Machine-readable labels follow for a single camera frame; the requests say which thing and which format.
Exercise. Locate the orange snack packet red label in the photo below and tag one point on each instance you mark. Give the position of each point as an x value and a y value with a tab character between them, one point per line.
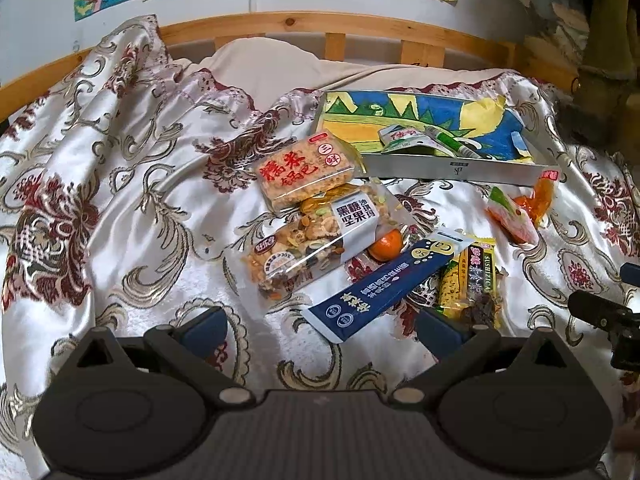
512	220

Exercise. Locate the yellow corn snack packet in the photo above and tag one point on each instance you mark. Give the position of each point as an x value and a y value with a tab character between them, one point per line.
482	272
452	287

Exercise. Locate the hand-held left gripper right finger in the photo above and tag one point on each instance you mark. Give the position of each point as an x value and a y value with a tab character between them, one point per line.
440	332

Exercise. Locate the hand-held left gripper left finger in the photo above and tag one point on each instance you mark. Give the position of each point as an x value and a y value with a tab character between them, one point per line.
206	332

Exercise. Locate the tangerine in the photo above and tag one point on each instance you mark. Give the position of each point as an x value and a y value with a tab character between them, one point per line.
386	246

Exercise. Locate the rice cracker packet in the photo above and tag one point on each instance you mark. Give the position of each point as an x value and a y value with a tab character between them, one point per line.
305	170

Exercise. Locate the colourful drawing sheet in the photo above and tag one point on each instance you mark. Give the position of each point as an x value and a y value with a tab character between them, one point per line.
360	120

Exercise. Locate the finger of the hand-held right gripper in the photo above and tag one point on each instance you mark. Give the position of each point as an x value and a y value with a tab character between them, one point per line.
631	273
597	310

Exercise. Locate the metal box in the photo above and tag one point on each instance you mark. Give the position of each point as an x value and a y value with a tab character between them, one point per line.
450	170

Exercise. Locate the floral satin blanket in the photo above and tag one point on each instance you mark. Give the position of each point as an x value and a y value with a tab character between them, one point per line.
125	185

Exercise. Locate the printed curtain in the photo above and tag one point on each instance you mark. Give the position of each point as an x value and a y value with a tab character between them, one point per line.
560	5

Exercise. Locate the white green small carton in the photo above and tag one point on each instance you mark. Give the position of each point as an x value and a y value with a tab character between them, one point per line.
402	139

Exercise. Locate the beige pillow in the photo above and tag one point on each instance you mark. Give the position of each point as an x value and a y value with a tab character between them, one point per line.
280	70

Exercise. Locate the blue long snack packet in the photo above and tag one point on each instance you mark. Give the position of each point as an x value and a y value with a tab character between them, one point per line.
380	287

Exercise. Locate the dark brown snack packet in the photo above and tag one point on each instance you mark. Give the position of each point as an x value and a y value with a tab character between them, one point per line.
482	315

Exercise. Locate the mixed nut brittle packet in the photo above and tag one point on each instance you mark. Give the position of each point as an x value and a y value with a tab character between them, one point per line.
310	245

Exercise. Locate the green white packets in tray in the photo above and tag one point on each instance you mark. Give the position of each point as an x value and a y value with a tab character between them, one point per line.
452	142

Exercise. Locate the wooden bed headboard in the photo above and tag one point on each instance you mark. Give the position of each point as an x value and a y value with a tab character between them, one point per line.
280	25

